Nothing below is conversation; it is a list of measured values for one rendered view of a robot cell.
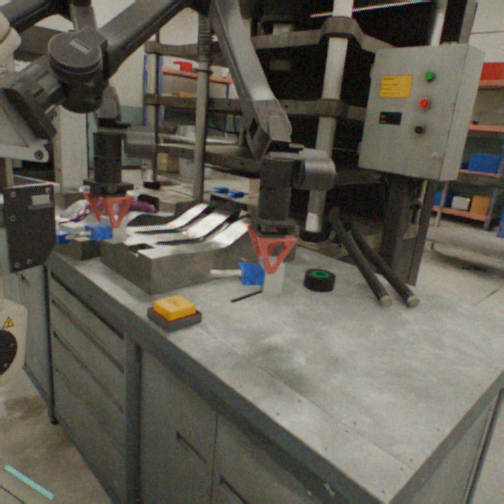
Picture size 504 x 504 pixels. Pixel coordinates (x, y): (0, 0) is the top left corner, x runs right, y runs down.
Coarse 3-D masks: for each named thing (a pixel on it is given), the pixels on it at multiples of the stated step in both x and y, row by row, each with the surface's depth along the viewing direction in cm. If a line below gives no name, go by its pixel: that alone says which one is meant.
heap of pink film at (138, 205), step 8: (96, 200) 131; (136, 200) 143; (80, 208) 129; (88, 208) 128; (120, 208) 125; (128, 208) 125; (136, 208) 128; (144, 208) 133; (152, 208) 138; (80, 216) 127
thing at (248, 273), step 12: (240, 264) 76; (252, 264) 77; (216, 276) 74; (228, 276) 74; (240, 276) 75; (252, 276) 74; (264, 276) 74; (276, 276) 75; (264, 288) 75; (276, 288) 75
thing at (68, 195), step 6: (66, 186) 171; (72, 186) 172; (78, 186) 174; (84, 186) 175; (60, 192) 160; (66, 192) 160; (72, 192) 160; (78, 192) 161; (60, 198) 161; (66, 198) 158; (72, 198) 160; (78, 198) 161; (84, 198) 163; (60, 204) 161; (66, 204) 159; (72, 204) 160
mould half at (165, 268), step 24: (192, 216) 122; (216, 216) 119; (144, 240) 102; (168, 240) 105; (216, 240) 108; (240, 240) 108; (120, 264) 101; (144, 264) 92; (168, 264) 93; (192, 264) 98; (216, 264) 104; (144, 288) 94; (168, 288) 95
